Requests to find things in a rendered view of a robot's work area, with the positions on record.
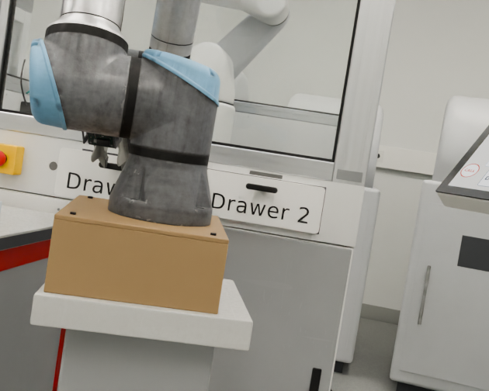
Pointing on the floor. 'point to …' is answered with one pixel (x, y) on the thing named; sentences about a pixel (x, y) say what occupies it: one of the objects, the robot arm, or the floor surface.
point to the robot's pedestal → (140, 341)
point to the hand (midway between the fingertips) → (114, 161)
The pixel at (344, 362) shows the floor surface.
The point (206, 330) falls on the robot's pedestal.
